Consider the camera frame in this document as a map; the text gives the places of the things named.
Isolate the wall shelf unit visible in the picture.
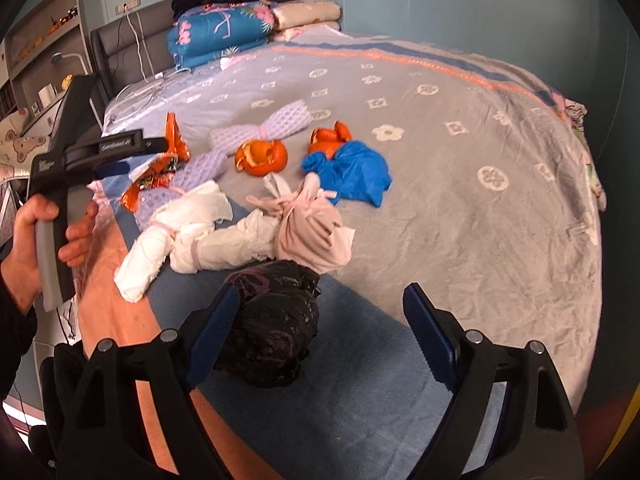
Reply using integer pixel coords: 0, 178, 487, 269
0, 0, 95, 128

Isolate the bear print cloth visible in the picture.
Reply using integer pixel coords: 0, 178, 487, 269
0, 109, 42, 167

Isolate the orange snack wrapper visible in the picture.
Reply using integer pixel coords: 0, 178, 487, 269
121, 112, 192, 212

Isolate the white charging cable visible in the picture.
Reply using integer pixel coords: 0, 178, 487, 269
116, 9, 168, 106

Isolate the white foam fruit net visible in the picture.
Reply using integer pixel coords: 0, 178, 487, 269
209, 99, 314, 154

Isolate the orange peel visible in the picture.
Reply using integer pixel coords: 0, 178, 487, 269
234, 138, 290, 177
307, 120, 354, 157

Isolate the grey padded headboard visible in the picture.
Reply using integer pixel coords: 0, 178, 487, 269
90, 0, 304, 111

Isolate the black plastic bag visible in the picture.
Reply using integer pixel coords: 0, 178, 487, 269
214, 259, 322, 390

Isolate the beige pillow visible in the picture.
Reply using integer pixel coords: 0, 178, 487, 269
271, 0, 344, 30
274, 20, 342, 42

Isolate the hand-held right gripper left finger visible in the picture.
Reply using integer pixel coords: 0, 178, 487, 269
52, 282, 281, 480

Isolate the grey floral blanket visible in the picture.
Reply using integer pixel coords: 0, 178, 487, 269
102, 27, 608, 411

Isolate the blue plastic bag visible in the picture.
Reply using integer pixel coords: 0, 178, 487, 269
301, 141, 393, 209

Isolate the person's left forearm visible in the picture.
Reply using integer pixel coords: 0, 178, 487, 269
0, 262, 40, 411

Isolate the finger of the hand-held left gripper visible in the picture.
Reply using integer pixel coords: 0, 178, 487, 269
92, 160, 133, 181
92, 129, 167, 161

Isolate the purple foam net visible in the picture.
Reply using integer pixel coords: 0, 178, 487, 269
134, 149, 229, 228

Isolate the folded blue floral quilt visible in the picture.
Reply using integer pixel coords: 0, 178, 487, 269
166, 2, 277, 69

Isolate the person's left hand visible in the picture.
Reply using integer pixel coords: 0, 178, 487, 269
2, 194, 100, 307

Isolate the white desk lamp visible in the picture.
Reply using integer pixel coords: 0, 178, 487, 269
51, 52, 87, 79

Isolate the pink tied plastic bag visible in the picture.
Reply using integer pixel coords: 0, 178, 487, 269
246, 172, 357, 276

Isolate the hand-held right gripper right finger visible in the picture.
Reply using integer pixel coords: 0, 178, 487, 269
403, 282, 585, 480

